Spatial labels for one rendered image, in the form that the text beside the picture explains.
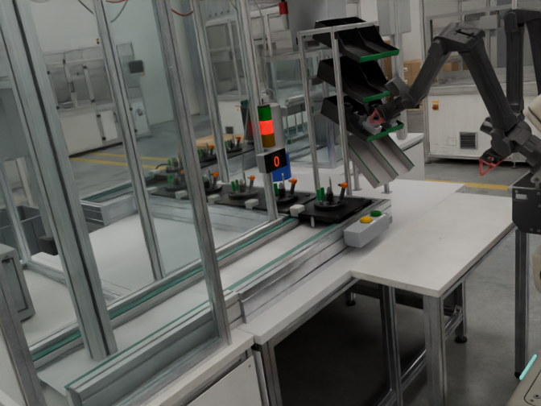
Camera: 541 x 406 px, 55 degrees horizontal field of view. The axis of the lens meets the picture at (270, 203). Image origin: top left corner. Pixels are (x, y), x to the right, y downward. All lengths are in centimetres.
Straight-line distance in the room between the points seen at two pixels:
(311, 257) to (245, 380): 47
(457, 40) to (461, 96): 454
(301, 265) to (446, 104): 475
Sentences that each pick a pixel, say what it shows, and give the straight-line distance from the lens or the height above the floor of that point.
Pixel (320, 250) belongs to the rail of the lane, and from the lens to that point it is 179.
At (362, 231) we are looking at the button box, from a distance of 185.
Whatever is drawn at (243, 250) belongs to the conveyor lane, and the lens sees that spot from 188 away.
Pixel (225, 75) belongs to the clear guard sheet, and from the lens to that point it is 186.
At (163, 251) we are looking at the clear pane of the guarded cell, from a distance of 126.
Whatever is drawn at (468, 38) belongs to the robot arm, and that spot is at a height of 157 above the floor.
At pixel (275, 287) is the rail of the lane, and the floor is 91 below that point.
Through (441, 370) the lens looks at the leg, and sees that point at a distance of 184.
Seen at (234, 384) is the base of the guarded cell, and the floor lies 76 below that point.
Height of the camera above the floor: 163
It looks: 17 degrees down
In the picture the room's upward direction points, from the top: 8 degrees counter-clockwise
